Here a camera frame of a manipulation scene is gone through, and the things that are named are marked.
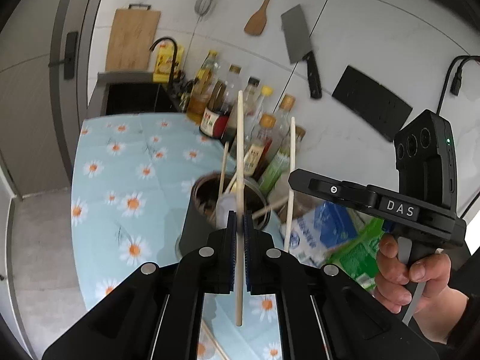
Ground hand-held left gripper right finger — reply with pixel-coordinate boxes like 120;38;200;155
244;211;439;360

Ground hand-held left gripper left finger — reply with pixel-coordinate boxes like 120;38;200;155
41;211;238;360

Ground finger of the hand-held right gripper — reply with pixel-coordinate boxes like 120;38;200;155
288;169;379;216

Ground dark cylindrical utensil holder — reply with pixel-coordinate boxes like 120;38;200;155
179;172;271;257

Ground person's right forearm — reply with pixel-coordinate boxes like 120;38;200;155
444;244;480;349

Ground person's right hand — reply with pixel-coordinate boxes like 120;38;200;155
375;233;469;344

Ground white plastic spoon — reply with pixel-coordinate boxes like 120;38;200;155
215;193;238;218

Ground blue and white packet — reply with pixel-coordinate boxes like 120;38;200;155
279;200;357;267

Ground green labelled bottle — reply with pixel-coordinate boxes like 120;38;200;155
259;150;291;196

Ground small brown-labelled bottle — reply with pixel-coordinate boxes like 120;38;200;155
242;113;277;181

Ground green packet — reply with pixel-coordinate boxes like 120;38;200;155
326;217;387;293

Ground tall gold-capped clear bottle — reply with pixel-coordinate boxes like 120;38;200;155
272;94;297;151

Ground yellow-capped clear bottle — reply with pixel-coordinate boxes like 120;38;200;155
244;85;274;147

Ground black-capped sauce bottle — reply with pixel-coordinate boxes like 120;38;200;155
224;77;262;158

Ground large soy sauce bottle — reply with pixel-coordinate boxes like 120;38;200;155
199;65;242;139

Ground daisy print tablecloth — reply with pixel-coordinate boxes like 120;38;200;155
70;114;286;360

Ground large cooking oil bottle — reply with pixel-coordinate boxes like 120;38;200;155
186;50;220;124

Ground black sink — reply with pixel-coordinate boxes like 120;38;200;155
98;72;184;116

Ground wooden spatula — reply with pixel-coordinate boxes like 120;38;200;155
244;0;284;37

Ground black faucet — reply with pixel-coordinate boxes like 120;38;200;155
149;37;180;87

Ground yellow oil jug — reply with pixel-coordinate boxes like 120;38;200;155
153;43;185;83

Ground wooden cutting board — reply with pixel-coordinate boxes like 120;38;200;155
105;4;161;72

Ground grey door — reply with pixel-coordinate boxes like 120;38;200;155
0;0;109;203

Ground black wall rack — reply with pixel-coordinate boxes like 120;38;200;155
332;65;414;142

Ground thick black plug cable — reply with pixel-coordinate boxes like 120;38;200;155
437;55;480;113

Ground black-handled cleaver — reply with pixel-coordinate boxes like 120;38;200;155
280;4;323;99

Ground black door handle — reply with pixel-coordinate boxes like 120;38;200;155
49;32;79;80

